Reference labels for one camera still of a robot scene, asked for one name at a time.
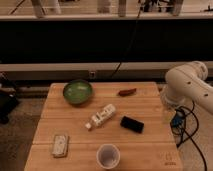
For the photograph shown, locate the grey rectangular sponge block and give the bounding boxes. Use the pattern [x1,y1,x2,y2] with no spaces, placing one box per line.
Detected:
[52,134,69,158]

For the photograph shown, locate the red sausage-shaped object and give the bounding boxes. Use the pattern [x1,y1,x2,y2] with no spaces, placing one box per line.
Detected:
[118,88,137,97]

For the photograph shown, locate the white plastic bottle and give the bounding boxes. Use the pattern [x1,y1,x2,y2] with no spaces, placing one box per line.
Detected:
[85,104,116,130]

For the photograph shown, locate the black rectangular box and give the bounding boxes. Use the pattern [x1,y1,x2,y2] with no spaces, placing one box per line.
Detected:
[120,116,144,133]

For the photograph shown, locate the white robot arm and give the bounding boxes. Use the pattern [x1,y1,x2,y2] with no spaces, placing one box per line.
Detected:
[162,61,213,115]

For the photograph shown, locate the blue floor device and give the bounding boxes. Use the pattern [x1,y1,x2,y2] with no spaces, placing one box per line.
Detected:
[170,110,185,128]

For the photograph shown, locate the black hanging cable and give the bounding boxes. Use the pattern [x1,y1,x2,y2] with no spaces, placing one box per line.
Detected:
[110,2,143,79]

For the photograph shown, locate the white paper cup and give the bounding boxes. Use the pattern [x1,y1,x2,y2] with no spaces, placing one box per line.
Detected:
[96,144,121,170]

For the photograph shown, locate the black floor cables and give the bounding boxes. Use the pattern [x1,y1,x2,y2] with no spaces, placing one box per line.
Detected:
[173,99,208,171]

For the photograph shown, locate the green ceramic bowl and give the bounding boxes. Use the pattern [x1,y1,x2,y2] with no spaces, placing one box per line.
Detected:
[63,79,93,105]

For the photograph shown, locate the dark object at left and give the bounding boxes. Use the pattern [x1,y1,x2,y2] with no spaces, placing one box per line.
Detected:
[0,72,19,124]

